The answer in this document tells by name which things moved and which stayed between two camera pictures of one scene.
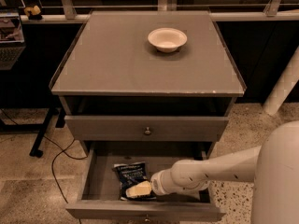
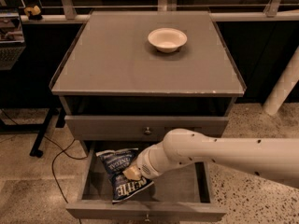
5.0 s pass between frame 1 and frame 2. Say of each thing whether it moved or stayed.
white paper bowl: stayed
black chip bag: moved
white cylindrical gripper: moved
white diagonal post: stayed
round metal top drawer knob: stayed
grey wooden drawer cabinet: stayed
